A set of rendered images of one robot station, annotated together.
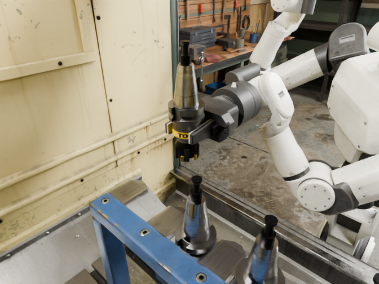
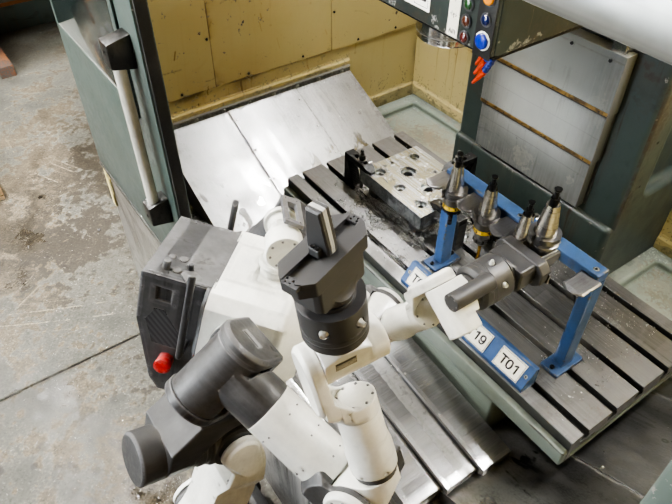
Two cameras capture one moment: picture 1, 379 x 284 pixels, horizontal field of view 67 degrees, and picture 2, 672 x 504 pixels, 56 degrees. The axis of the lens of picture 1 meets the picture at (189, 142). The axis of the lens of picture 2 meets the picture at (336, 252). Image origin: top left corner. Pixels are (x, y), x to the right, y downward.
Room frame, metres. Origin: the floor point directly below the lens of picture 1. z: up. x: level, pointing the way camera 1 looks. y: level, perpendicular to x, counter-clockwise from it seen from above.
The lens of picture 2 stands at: (1.42, -0.19, 2.18)
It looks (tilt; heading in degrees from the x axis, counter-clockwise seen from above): 44 degrees down; 193
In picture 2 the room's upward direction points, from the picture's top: straight up
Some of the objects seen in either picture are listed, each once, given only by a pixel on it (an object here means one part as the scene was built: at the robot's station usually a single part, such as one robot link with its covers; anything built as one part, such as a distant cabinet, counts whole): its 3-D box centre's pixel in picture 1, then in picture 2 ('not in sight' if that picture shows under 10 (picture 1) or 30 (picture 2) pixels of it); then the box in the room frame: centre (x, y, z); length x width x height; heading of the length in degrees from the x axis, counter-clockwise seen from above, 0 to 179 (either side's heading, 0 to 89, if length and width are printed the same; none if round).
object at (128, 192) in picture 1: (129, 191); (580, 285); (0.42, 0.11, 1.21); 0.07 x 0.05 x 0.01; 138
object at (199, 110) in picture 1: (186, 110); (543, 236); (0.45, 0.01, 1.36); 0.06 x 0.06 x 0.03
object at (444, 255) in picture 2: not in sight; (447, 222); (0.08, -0.18, 1.05); 0.10 x 0.05 x 0.30; 138
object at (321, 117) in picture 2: not in sight; (307, 159); (-0.53, -0.74, 0.75); 0.89 x 0.67 x 0.26; 138
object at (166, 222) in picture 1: (170, 221); not in sight; (0.34, 0.03, 1.21); 0.07 x 0.05 x 0.01; 138
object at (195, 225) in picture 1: (195, 216); (525, 226); (0.31, -0.01, 1.26); 0.04 x 0.04 x 0.07
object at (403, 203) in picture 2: not in sight; (417, 185); (-0.17, -0.28, 0.97); 0.29 x 0.23 x 0.05; 48
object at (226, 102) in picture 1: (220, 111); (504, 269); (0.53, -0.06, 1.33); 0.13 x 0.12 x 0.10; 48
